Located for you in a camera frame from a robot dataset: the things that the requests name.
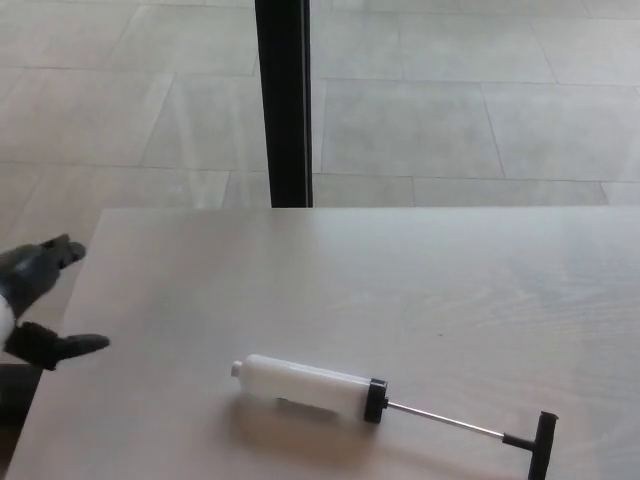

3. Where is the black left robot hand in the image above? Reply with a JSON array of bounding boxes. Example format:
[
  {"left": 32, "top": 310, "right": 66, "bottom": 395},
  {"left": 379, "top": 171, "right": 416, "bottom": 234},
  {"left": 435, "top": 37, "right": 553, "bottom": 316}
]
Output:
[{"left": 0, "top": 233, "right": 112, "bottom": 372}]

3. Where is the white air pump black handle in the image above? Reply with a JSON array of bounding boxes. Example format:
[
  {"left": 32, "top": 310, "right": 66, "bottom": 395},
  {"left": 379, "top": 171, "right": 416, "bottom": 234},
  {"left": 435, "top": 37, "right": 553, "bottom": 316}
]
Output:
[{"left": 230, "top": 353, "right": 561, "bottom": 480}]

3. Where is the black vertical frame post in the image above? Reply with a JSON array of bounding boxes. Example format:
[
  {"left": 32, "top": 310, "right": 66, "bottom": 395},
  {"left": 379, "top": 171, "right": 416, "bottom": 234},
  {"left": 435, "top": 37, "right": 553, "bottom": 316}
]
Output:
[{"left": 253, "top": 0, "right": 316, "bottom": 209}]

